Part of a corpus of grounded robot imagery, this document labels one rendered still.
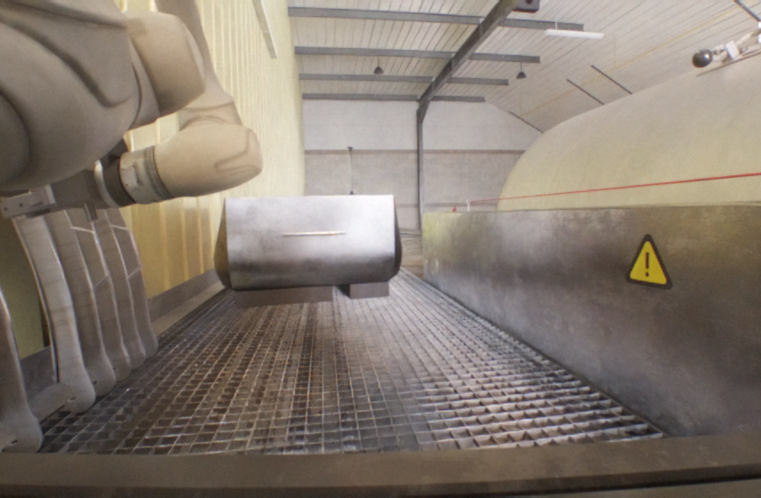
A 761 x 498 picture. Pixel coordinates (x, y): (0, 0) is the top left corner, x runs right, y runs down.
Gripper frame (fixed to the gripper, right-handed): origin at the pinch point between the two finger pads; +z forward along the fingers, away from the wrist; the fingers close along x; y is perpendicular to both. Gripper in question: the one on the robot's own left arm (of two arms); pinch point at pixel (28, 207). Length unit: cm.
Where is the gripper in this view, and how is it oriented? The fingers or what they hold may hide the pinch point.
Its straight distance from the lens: 82.5
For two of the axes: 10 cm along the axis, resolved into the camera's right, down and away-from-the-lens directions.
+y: 2.5, 9.6, 1.2
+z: -9.6, 2.6, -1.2
